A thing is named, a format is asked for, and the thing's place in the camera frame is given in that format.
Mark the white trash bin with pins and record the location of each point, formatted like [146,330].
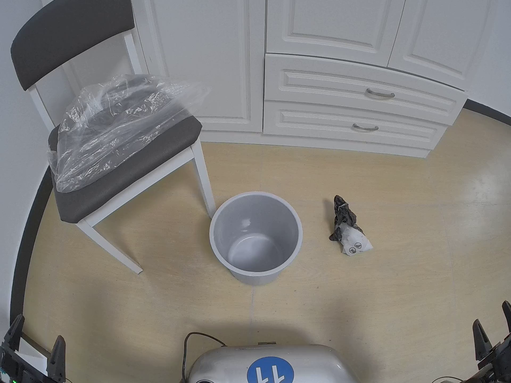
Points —
[255,229]

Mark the white chair dark grey seat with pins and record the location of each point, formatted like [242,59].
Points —
[72,18]

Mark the white wardrobe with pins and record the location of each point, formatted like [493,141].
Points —
[327,14]

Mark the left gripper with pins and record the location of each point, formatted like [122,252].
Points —
[10,367]

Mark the clear plastic bag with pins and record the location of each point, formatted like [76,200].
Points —
[119,134]

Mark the black plastic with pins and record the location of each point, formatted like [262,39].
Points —
[343,214]

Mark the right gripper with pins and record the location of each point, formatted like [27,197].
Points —
[499,361]

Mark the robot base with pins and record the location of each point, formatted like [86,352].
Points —
[303,363]

